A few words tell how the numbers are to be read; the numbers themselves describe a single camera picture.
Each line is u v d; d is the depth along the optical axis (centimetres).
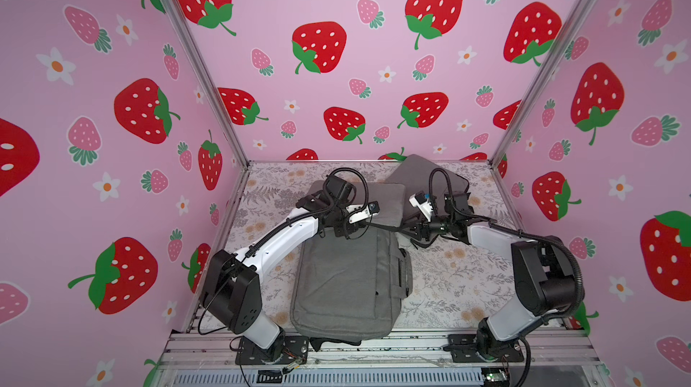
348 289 79
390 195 99
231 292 43
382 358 73
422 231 80
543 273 47
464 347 74
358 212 73
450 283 86
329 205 59
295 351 73
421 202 80
